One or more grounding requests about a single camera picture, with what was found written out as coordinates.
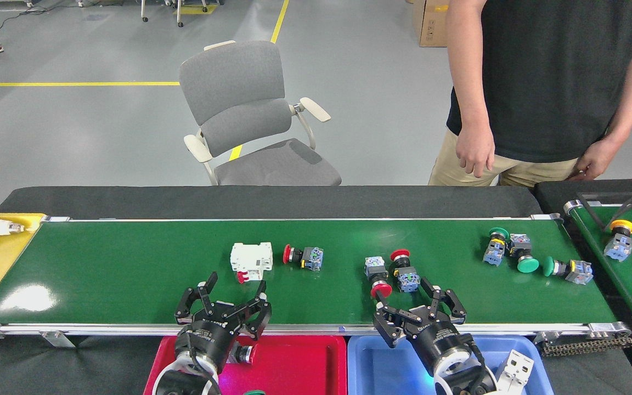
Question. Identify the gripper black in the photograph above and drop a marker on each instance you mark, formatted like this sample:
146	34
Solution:
439	340
209	337

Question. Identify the red plastic tray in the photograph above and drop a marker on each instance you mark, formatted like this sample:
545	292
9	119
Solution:
294	367

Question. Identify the person's left hand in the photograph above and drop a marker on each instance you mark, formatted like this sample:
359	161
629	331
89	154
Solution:
596	162

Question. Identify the yellow mushroom push button switch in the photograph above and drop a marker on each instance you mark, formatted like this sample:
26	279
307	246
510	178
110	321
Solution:
618	248

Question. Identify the person's right forearm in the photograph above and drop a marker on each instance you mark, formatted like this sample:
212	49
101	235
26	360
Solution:
469	88

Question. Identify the red mushroom push button switch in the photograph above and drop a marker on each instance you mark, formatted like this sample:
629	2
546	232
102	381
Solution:
407	278
374	267
244	355
312	258

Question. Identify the white circuit breaker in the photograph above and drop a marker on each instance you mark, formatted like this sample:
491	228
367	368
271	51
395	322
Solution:
516	367
250	255

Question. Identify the cardboard box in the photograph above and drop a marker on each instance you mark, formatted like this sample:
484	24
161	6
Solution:
431	24

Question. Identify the person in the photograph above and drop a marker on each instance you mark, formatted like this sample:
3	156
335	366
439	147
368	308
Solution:
541	71

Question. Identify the grey office chair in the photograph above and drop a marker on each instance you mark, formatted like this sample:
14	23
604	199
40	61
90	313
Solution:
233	82

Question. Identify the long green conveyor belt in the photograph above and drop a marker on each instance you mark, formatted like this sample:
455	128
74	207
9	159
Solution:
129	274

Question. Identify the black triangular guide frame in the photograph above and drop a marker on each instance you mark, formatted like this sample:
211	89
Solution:
583	196

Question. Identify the blue plastic tray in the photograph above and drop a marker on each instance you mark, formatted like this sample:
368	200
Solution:
382	367

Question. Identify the white wheeled stand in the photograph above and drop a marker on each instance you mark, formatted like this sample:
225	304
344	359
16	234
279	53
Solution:
179	16

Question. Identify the person's right hand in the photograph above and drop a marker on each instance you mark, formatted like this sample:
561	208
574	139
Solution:
475	151

